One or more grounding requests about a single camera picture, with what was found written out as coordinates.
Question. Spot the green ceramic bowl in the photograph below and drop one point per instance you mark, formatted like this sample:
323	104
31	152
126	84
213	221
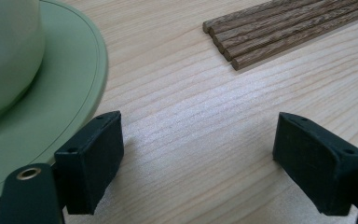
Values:
6	56

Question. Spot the row of wooden chopsticks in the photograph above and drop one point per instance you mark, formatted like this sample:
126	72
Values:
276	31

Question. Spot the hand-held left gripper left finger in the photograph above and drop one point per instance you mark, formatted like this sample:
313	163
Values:
88	168

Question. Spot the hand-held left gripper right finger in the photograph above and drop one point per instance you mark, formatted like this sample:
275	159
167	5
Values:
317	168

